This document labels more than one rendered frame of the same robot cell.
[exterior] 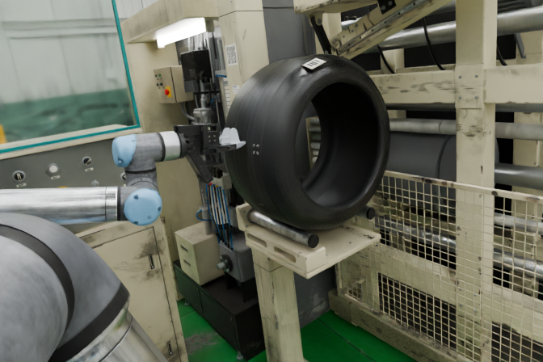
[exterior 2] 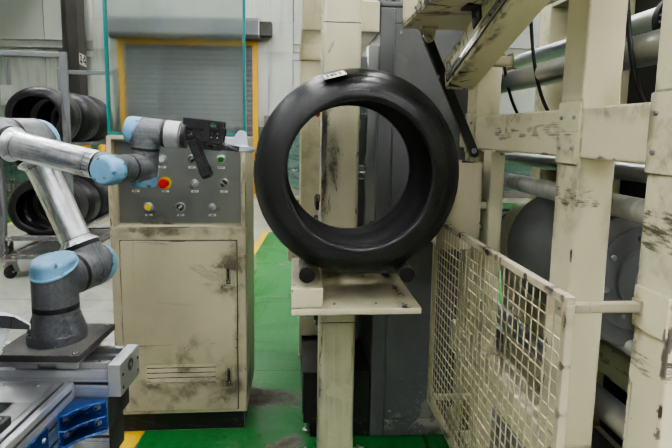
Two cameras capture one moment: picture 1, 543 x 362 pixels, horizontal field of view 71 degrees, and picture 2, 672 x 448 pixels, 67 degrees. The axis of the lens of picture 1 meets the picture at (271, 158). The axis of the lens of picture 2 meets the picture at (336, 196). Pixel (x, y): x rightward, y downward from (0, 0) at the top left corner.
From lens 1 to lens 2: 0.87 m
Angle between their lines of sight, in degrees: 31
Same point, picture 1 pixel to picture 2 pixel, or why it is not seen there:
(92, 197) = (75, 152)
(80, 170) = (184, 166)
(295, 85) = (303, 94)
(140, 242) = (220, 252)
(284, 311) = (332, 379)
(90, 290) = not seen: outside the picture
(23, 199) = (35, 142)
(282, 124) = (276, 132)
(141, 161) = (139, 139)
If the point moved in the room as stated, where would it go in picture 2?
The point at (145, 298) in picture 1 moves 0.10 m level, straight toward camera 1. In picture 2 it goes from (214, 311) to (205, 320)
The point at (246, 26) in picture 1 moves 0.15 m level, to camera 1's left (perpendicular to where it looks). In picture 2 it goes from (335, 38) to (298, 41)
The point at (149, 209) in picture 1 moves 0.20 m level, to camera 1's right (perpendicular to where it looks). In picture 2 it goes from (105, 171) to (161, 176)
